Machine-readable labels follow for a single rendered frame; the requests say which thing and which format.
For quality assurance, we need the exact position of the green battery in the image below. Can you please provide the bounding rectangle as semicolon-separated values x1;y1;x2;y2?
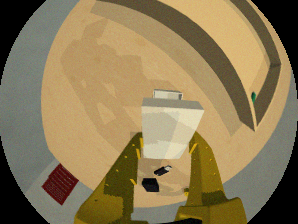
251;91;257;104

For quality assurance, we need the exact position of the tan shallow tray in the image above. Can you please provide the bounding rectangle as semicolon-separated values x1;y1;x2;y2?
97;0;282;132

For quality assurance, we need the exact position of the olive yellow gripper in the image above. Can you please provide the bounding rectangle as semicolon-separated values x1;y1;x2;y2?
74;131;247;224

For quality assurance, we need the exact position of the black usb flash drive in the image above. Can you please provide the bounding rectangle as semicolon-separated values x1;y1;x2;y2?
154;165;172;176

